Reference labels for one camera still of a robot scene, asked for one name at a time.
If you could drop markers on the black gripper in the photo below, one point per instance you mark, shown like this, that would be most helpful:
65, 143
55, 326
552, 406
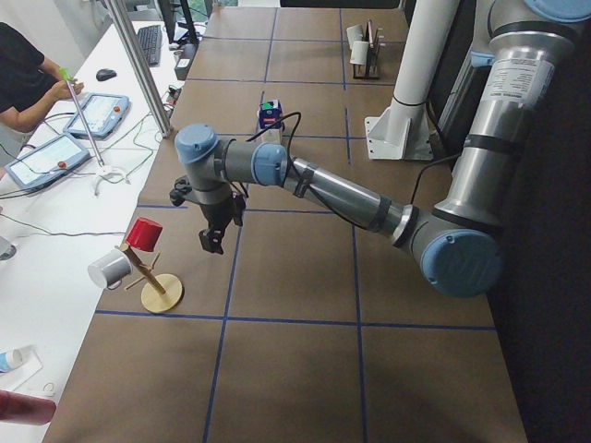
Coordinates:
215, 215

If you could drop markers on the blue Pascual milk carton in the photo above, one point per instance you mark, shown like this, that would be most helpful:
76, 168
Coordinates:
270, 124

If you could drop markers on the red cup on tree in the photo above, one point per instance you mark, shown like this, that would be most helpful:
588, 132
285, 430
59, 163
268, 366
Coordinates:
144, 234

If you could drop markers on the wooden mug tree stand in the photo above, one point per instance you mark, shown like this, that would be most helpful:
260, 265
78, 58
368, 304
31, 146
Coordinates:
160, 293

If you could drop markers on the grey mug on tree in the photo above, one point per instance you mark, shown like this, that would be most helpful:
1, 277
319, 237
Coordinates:
108, 271

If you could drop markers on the teach pendant far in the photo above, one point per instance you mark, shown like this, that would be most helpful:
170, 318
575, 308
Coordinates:
103, 113

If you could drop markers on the teach pendant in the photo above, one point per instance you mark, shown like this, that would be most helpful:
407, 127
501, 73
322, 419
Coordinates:
103, 113
48, 162

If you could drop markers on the teach pendant near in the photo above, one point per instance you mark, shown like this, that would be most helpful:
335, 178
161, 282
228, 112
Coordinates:
48, 162

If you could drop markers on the black computer mouse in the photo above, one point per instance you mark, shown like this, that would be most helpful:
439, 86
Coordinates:
105, 74

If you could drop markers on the black keyboard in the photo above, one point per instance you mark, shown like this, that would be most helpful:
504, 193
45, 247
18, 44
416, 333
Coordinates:
150, 42

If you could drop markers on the white blue tube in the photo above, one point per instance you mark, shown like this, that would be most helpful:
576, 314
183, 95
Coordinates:
10, 360

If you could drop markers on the white HOME mug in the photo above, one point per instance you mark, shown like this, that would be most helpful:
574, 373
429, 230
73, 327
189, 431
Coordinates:
359, 53

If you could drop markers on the person in black shirt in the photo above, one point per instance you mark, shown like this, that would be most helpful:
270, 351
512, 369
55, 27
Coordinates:
31, 84

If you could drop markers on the white ribbed mug left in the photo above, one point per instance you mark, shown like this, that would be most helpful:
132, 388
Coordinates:
354, 34

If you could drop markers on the red bottle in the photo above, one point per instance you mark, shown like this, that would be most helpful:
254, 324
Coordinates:
24, 409

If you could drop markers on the white camera post base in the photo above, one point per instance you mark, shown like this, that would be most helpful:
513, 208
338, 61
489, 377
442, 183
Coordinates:
401, 131

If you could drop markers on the grabber stick green handle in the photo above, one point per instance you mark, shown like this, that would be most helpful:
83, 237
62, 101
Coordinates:
77, 126

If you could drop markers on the aluminium frame post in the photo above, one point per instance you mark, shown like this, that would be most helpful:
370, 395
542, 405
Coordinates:
128, 37

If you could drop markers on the black wire mug rack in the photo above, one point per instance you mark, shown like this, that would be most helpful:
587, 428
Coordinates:
372, 35

